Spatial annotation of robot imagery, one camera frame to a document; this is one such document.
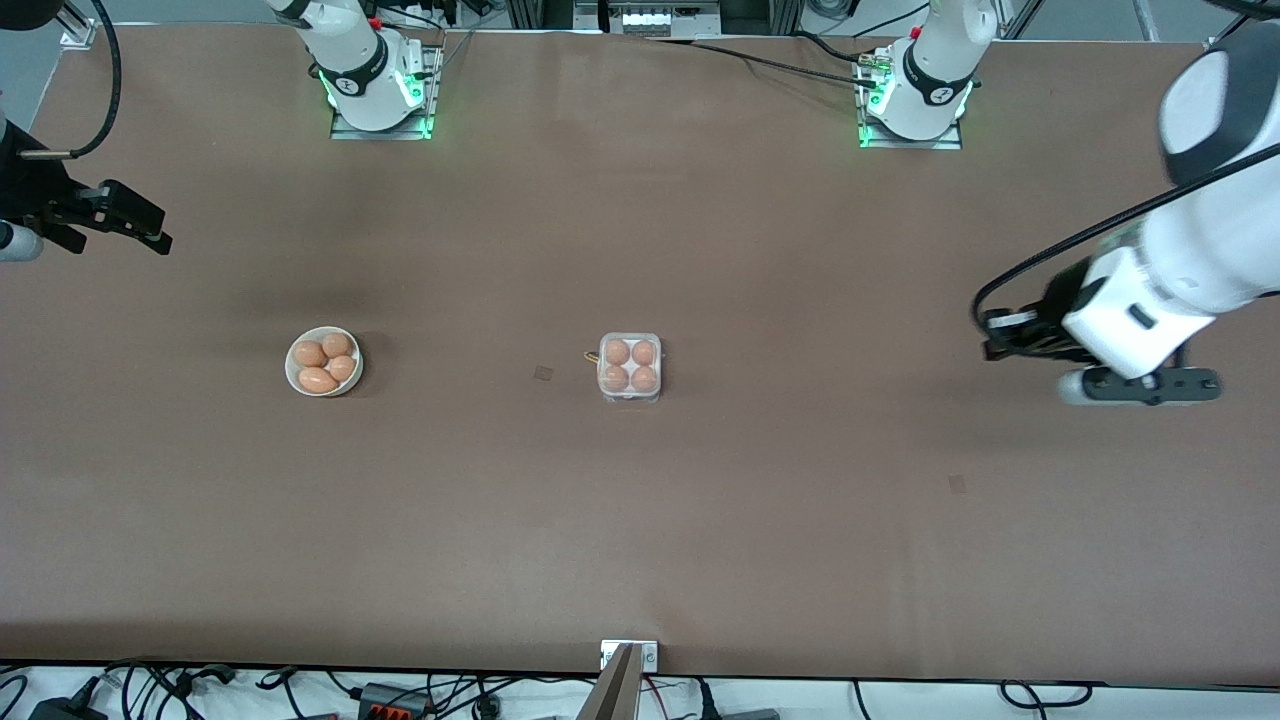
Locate white round bowl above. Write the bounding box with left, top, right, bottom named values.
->
left=285, top=326, right=364, bottom=398

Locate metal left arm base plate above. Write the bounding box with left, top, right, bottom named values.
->
left=857, top=45, right=964, bottom=151

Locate white power strip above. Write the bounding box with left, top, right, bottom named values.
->
left=610, top=3, right=723, bottom=36

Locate black looped floor cable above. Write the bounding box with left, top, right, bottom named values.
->
left=1000, top=682, right=1093, bottom=709

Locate black adapter with orange plugs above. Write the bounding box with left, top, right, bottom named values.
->
left=358, top=683, right=433, bottom=720

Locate black cable on table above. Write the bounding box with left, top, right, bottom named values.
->
left=645, top=36, right=883, bottom=89

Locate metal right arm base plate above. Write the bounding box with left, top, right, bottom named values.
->
left=330, top=42, right=441, bottom=141

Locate aluminium camera post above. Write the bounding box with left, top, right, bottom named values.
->
left=575, top=645, right=641, bottom=720

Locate clear plastic egg box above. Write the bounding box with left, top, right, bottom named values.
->
left=584, top=332, right=663, bottom=404

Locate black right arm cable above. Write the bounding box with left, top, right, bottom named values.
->
left=70, top=0, right=123, bottom=159

